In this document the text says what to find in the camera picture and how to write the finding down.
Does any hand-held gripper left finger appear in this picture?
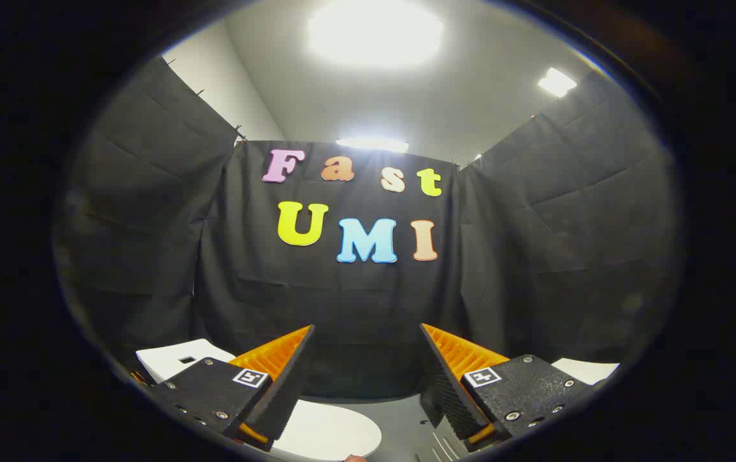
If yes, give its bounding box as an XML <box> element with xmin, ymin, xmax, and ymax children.
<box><xmin>148</xmin><ymin>324</ymin><xmax>317</xmax><ymax>452</ymax></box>

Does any large ceiling light panel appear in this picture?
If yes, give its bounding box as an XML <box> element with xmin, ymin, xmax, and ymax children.
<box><xmin>307</xmin><ymin>0</ymin><xmax>445</xmax><ymax>69</ymax></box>

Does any white board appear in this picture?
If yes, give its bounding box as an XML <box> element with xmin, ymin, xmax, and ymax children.
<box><xmin>552</xmin><ymin>357</ymin><xmax>620</xmax><ymax>386</ymax></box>

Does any black backdrop cloth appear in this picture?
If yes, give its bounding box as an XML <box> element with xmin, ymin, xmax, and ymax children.
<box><xmin>53</xmin><ymin>56</ymin><xmax>683</xmax><ymax>402</ymax></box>

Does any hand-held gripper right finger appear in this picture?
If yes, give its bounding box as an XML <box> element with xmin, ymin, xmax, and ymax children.
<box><xmin>419</xmin><ymin>323</ymin><xmax>594</xmax><ymax>450</ymax></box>

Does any grey ribbed plastic panel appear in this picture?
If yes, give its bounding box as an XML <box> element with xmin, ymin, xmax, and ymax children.
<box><xmin>415</xmin><ymin>416</ymin><xmax>472</xmax><ymax>462</ymax></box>

